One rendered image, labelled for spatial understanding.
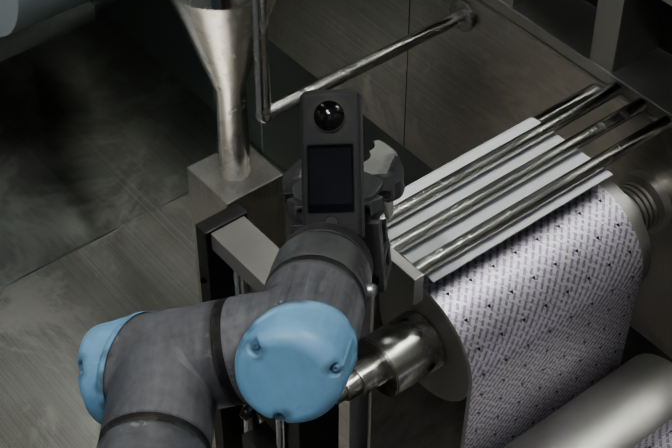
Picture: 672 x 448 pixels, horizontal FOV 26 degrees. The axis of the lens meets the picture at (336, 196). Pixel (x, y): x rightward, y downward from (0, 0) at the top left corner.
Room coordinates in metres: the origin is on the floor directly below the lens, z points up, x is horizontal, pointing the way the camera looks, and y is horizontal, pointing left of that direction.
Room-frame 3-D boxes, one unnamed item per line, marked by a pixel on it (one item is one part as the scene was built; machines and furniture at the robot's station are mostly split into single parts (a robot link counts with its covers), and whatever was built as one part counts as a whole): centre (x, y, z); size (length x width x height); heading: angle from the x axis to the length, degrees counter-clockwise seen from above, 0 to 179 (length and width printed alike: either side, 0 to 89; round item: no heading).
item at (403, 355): (0.93, -0.06, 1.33); 0.06 x 0.06 x 0.06; 39
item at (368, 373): (0.89, -0.02, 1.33); 0.06 x 0.03 x 0.03; 129
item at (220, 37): (1.38, 0.13, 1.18); 0.14 x 0.14 x 0.57
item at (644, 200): (1.13, -0.31, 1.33); 0.07 x 0.07 x 0.07; 39
